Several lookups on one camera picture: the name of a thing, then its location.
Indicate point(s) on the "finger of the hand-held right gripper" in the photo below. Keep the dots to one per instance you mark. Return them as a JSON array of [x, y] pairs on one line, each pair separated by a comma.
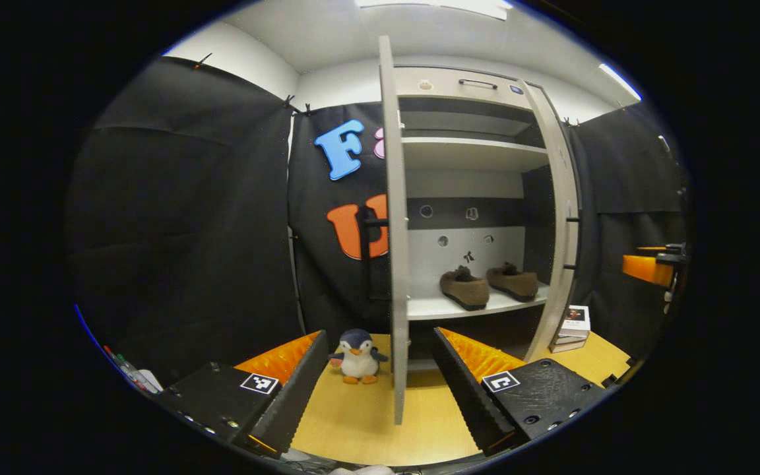
[[673, 254], [644, 269]]

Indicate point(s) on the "photo cover book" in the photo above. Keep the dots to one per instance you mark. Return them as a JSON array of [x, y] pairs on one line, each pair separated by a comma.
[[576, 322]]

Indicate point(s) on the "long ceiling light panel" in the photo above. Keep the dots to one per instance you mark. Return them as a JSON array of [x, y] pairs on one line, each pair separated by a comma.
[[459, 6]]

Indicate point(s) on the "plush penguin toy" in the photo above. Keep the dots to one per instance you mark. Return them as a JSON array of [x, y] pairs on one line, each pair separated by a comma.
[[357, 359]]

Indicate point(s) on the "grey shoe cabinet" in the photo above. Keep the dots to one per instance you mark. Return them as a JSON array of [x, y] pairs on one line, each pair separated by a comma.
[[472, 155]]

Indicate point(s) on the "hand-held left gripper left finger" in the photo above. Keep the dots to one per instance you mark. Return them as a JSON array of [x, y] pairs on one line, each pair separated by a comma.
[[301, 396]]

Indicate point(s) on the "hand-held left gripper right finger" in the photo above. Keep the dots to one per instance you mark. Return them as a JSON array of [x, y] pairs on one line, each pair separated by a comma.
[[466, 402]]

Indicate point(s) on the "brown fuzzy shoe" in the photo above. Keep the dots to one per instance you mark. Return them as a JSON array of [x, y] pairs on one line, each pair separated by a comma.
[[466, 290], [515, 282]]

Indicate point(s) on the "green marker pen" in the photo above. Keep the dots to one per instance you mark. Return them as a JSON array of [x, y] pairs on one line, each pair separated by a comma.
[[130, 369]]

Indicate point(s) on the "thin white book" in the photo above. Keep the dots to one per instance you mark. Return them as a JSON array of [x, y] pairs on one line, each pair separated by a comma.
[[568, 344]]

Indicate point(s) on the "light grey cabinet door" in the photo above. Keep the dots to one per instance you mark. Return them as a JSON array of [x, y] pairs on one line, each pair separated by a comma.
[[561, 198], [396, 264]]

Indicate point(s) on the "beige cabinet drawer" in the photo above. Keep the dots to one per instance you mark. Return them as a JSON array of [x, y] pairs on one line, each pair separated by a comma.
[[446, 92]]

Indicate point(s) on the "red marker pen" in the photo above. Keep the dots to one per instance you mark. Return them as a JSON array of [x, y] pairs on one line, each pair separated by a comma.
[[115, 356]]

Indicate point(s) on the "black backdrop cloth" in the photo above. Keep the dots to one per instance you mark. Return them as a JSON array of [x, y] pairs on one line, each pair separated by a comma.
[[182, 231]]

